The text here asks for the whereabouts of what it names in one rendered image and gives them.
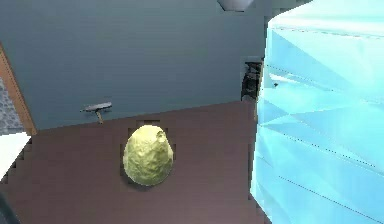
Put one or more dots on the yellow-green pumpkin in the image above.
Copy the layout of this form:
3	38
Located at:
148	155

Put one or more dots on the brown wooden door frame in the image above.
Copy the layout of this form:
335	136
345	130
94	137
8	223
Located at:
15	93

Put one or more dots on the dark mottled object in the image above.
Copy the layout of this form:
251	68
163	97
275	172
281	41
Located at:
250	80

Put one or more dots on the pale blue glass block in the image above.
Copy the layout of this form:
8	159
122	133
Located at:
320	113

